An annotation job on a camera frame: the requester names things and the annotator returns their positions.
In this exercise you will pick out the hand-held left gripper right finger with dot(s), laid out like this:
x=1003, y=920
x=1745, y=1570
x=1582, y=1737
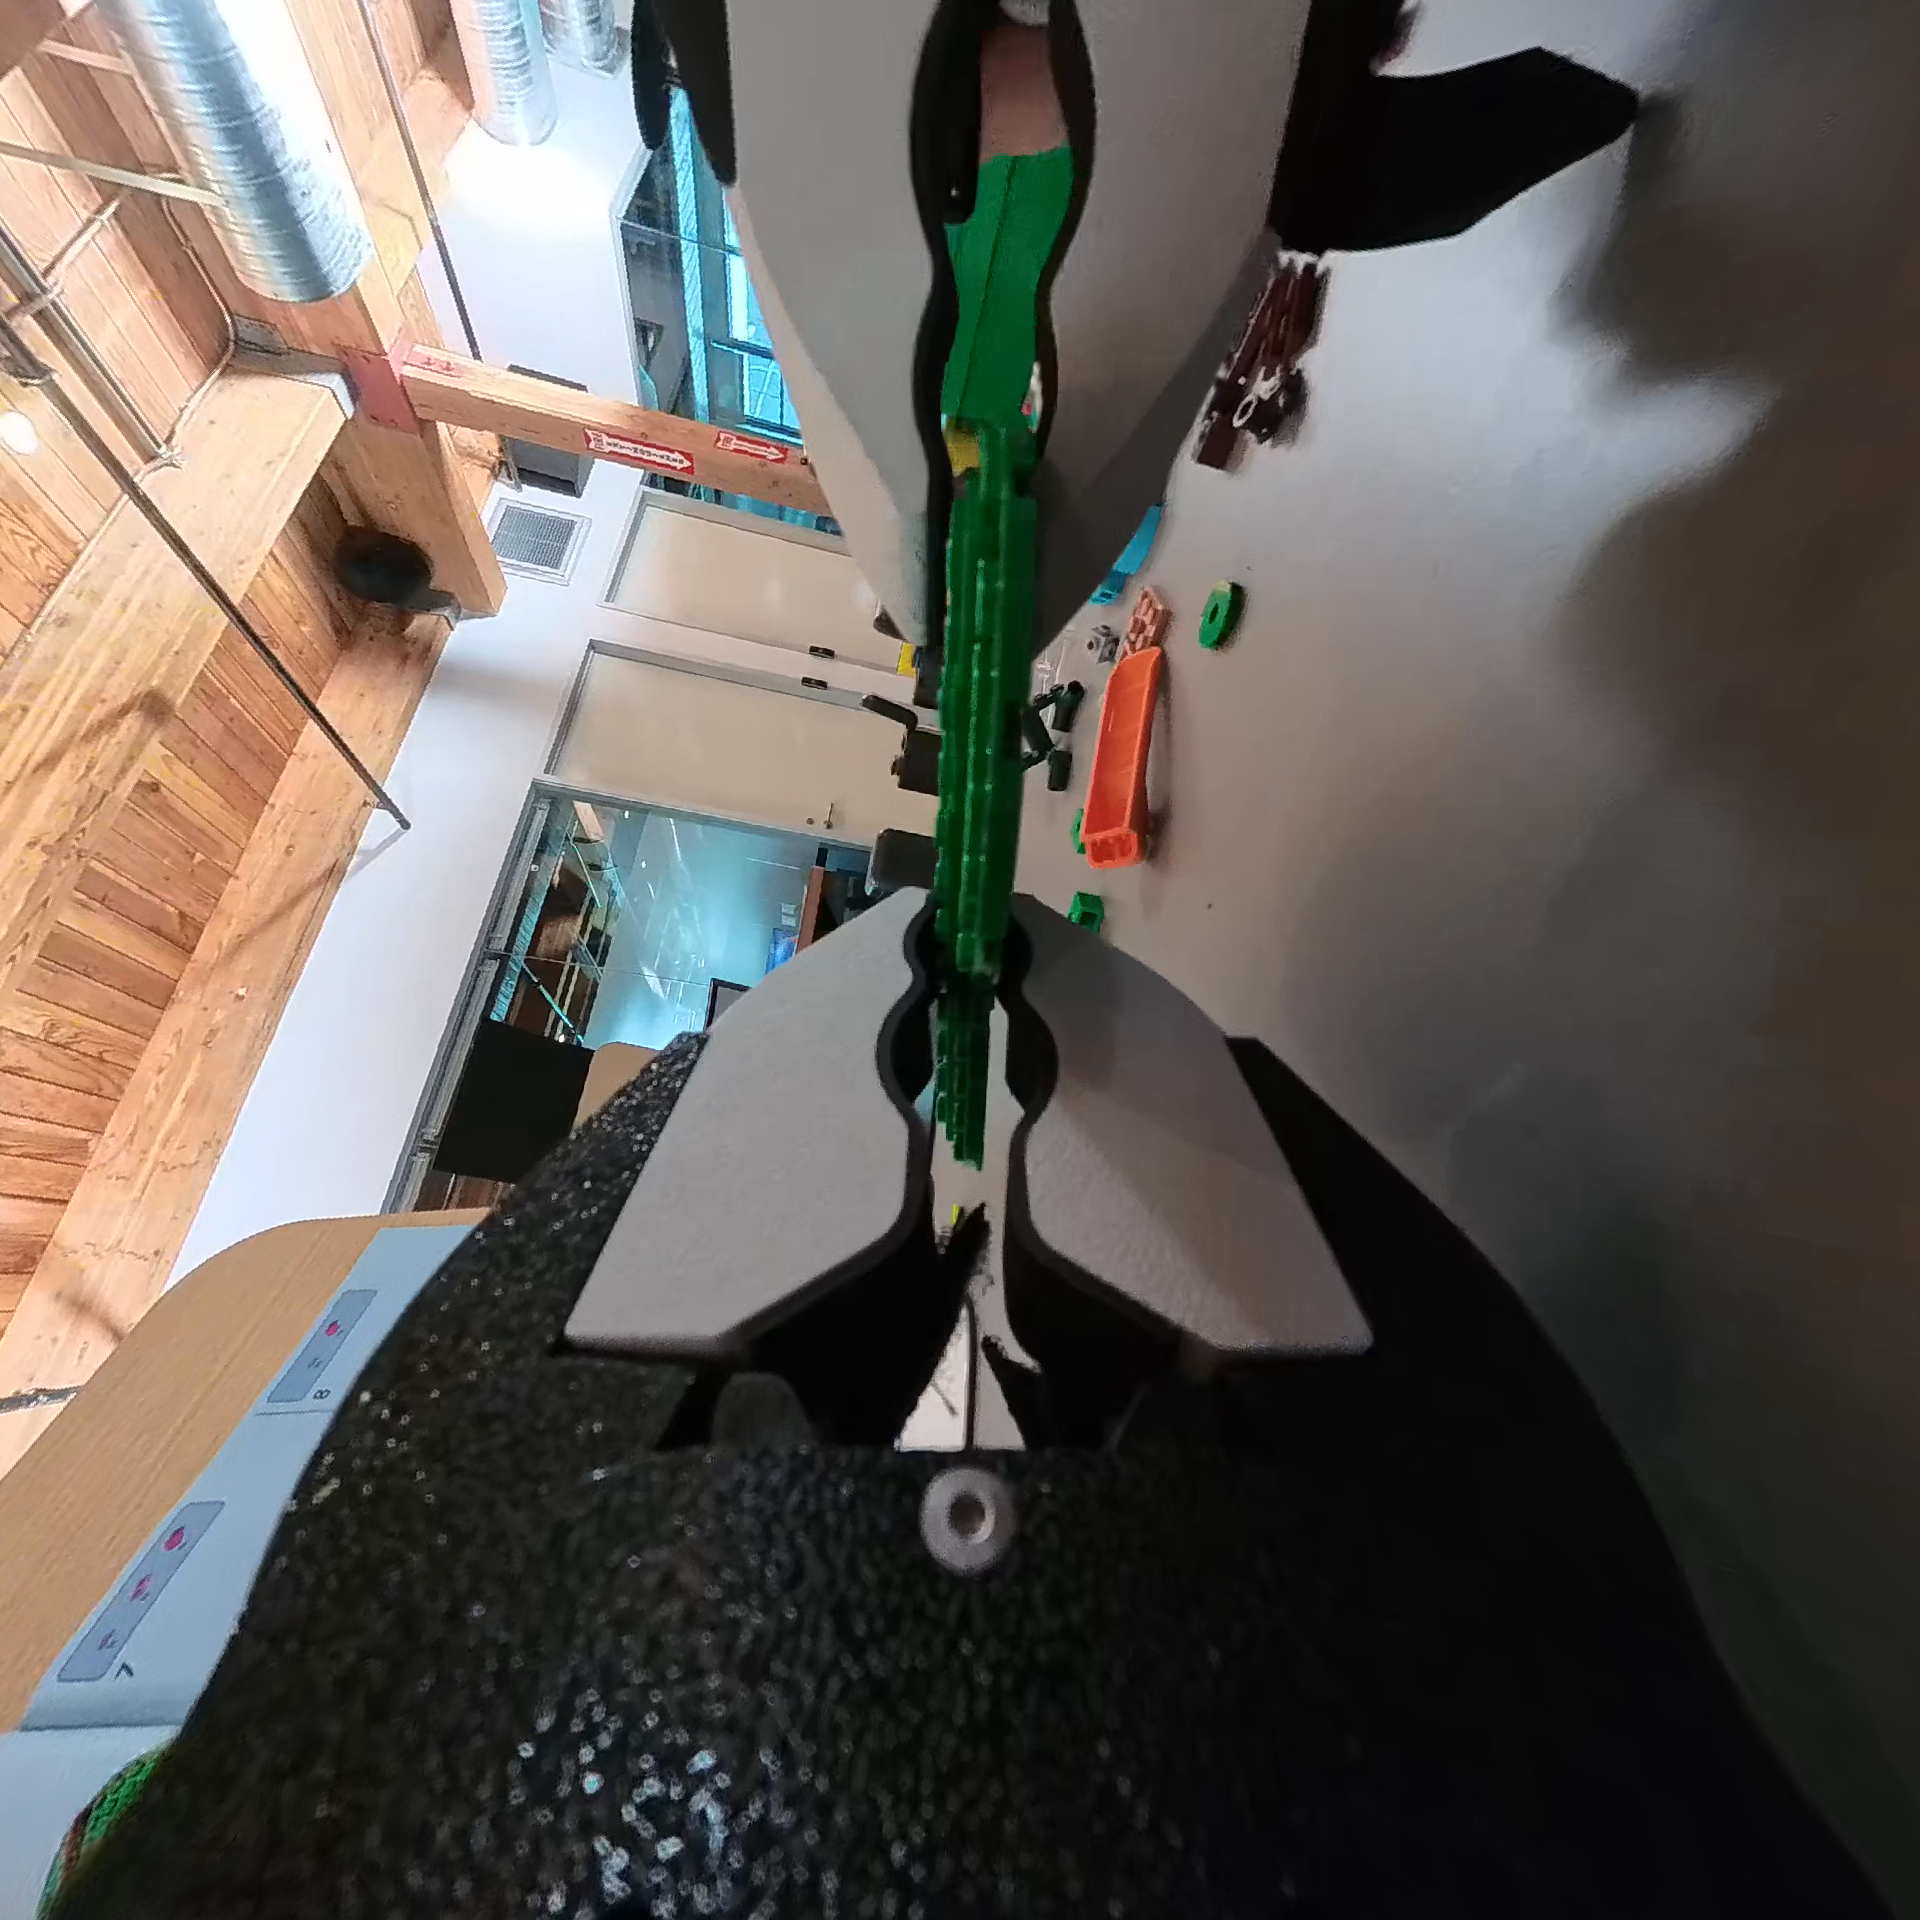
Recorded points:
x=1171, y=1185

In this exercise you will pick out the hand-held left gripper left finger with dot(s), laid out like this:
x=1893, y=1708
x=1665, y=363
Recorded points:
x=781, y=1171

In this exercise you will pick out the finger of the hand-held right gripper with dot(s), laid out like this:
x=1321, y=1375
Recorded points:
x=1184, y=194
x=840, y=225

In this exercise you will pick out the bright green lego plate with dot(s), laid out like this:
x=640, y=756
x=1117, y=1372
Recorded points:
x=1003, y=283

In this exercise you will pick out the dark green lego plate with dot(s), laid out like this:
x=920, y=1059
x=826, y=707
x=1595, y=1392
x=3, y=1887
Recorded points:
x=983, y=721

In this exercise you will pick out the pile of brown lego pieces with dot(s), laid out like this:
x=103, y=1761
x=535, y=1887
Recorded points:
x=1261, y=360

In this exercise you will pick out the small green lego brick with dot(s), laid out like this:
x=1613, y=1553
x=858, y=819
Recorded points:
x=1085, y=909

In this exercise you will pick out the light blue lego piece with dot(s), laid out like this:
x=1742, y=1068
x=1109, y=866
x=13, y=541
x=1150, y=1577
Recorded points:
x=1137, y=547

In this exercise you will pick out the round green lego piece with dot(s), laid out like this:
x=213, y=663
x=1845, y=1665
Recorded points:
x=1223, y=615

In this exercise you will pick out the small salmon lego piece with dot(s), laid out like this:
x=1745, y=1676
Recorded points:
x=1149, y=620

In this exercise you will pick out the orange lego brick separator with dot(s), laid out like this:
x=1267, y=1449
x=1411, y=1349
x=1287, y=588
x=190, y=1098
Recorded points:
x=1126, y=751

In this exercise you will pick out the small grey lego piece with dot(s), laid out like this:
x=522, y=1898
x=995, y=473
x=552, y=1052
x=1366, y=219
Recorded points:
x=1105, y=642

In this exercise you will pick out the dark green lego pieces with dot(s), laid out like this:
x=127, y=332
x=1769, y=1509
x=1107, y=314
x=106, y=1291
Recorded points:
x=1055, y=733

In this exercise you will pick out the lego instruction booklet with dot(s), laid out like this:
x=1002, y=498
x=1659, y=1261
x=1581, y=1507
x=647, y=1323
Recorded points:
x=254, y=1455

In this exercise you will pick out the person's right hand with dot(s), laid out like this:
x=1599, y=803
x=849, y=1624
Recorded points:
x=1027, y=90

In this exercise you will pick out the red arrow sign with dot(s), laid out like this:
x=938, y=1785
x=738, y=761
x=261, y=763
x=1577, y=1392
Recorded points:
x=750, y=449
x=638, y=451

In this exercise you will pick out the black monitor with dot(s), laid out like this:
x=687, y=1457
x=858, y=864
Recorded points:
x=518, y=1103

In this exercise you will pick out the wooden ceiling beam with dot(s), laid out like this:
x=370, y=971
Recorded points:
x=599, y=420

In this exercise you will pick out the black office chair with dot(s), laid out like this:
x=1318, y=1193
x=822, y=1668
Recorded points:
x=902, y=763

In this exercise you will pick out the black dome fixture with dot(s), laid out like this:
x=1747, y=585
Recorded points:
x=394, y=569

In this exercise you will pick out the wooden booklet stand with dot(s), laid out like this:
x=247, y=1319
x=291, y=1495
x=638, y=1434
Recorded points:
x=135, y=1381

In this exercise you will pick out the black ceiling pipe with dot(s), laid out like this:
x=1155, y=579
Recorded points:
x=194, y=555

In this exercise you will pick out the hanging light bulb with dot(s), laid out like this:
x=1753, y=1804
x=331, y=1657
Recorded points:
x=14, y=427

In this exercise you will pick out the silver ventilation duct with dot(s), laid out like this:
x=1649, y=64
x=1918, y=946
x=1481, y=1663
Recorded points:
x=512, y=66
x=240, y=149

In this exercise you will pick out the wall vent grille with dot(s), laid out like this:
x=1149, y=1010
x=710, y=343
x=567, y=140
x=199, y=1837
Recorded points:
x=535, y=537

